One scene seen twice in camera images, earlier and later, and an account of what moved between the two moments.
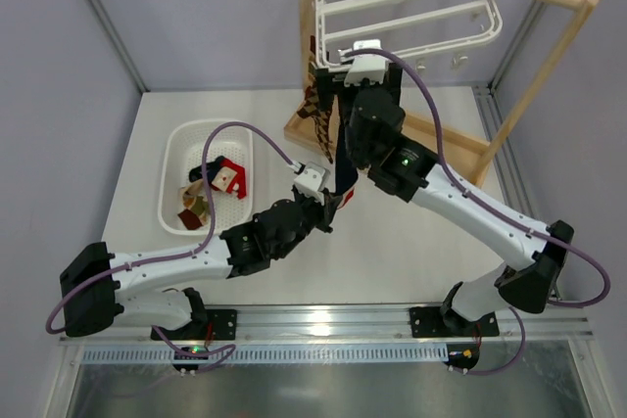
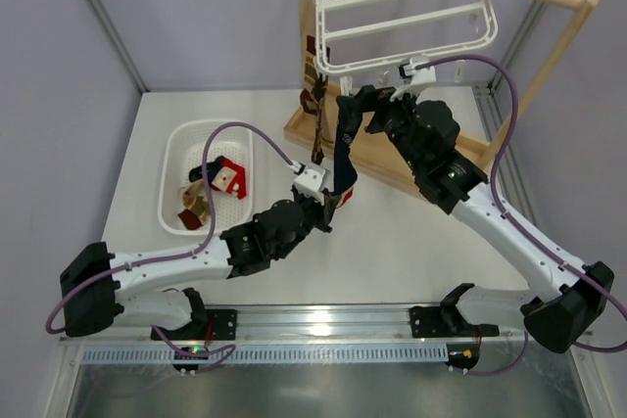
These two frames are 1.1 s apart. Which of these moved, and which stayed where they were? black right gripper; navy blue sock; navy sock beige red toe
Moved: black right gripper
Stayed: navy sock beige red toe; navy blue sock
